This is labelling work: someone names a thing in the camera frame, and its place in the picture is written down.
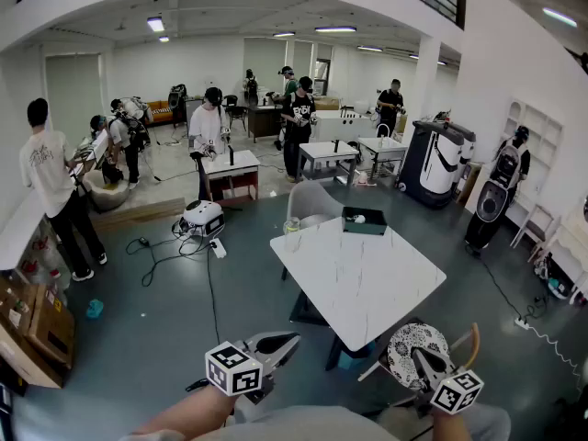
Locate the clear glass jar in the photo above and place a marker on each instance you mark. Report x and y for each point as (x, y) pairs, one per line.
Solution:
(291, 228)

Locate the black metal chair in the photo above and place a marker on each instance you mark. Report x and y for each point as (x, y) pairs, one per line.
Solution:
(236, 110)

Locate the person's grey clothing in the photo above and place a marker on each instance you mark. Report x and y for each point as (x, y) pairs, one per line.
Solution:
(312, 425)

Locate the orange sofa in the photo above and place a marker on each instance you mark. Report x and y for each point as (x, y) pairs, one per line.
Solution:
(160, 110)

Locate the black white pod device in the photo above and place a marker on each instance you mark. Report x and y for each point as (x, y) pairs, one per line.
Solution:
(490, 202)

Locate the white power strip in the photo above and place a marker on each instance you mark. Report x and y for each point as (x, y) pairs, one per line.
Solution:
(522, 323)
(218, 247)

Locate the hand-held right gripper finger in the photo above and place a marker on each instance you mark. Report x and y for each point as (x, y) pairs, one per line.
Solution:
(436, 361)
(423, 368)

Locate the large cardboard box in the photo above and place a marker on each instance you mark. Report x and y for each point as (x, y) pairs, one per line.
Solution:
(27, 365)

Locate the white top brown cabinet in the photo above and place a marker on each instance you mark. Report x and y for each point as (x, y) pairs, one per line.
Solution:
(234, 173)

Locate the black white backpack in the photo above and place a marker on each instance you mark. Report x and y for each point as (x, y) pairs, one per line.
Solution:
(505, 166)

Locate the white wall shelf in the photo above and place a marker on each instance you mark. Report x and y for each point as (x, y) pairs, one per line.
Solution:
(542, 131)

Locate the small cardboard box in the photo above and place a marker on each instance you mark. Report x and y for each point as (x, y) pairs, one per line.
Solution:
(18, 306)

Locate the ceiling light bar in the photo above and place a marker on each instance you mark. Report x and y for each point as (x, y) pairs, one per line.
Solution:
(559, 17)
(284, 34)
(369, 48)
(335, 29)

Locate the white sink table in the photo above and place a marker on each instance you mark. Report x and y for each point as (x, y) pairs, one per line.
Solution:
(383, 147)

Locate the white wooden chair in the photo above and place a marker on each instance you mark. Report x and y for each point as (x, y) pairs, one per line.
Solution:
(539, 221)

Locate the cardboard box yellow label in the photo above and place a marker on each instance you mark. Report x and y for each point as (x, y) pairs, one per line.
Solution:
(50, 329)

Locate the teal cloth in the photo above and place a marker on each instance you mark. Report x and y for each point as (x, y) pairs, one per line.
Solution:
(95, 309)

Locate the white egg shaped seat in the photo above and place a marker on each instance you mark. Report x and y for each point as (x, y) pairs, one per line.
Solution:
(110, 195)

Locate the black white tall machine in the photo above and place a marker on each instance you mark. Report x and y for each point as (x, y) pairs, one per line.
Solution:
(432, 163)

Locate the curved silver faucet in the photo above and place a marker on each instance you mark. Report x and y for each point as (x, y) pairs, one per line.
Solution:
(379, 129)

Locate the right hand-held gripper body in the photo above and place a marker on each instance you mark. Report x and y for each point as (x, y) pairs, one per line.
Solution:
(457, 391)

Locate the white floor robot device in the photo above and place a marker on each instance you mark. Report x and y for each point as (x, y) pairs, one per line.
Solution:
(202, 214)

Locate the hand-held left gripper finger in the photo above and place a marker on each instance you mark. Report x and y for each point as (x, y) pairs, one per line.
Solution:
(281, 360)
(275, 338)

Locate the dark green tray box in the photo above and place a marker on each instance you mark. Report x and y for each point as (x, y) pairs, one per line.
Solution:
(363, 228)

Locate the person's right forearm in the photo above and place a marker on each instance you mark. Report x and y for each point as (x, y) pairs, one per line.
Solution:
(450, 425)

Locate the black power adapter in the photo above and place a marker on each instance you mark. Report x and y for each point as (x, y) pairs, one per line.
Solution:
(143, 241)

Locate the white ornate table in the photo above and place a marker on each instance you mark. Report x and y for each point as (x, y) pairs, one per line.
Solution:
(569, 246)

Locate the grey window blind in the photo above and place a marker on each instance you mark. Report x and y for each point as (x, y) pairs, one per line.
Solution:
(73, 99)

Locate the black tripod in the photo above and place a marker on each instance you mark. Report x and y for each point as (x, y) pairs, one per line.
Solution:
(569, 421)

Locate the white marble square table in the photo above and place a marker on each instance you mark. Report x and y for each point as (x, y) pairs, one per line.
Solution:
(312, 310)

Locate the teal bag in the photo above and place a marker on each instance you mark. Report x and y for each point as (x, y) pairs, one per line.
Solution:
(558, 287)

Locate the pink white toy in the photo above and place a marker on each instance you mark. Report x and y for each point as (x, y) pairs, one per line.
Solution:
(366, 178)

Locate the long white counter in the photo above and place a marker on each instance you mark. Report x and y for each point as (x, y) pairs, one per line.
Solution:
(18, 232)

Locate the pack of water bottles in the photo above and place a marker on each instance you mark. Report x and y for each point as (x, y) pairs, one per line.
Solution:
(43, 260)

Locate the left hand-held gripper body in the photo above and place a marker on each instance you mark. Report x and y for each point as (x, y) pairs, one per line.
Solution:
(234, 370)

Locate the grey upholstered chair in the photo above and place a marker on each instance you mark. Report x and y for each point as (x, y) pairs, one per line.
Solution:
(312, 200)

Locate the grey frame white table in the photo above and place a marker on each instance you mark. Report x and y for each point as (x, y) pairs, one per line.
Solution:
(321, 150)

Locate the black post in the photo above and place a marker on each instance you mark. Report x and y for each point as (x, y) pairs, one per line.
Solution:
(335, 146)
(231, 154)

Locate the dark wooden desk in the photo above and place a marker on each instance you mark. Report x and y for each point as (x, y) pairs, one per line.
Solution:
(264, 117)

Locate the white counter unit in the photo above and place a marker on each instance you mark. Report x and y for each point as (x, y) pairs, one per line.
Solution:
(340, 127)

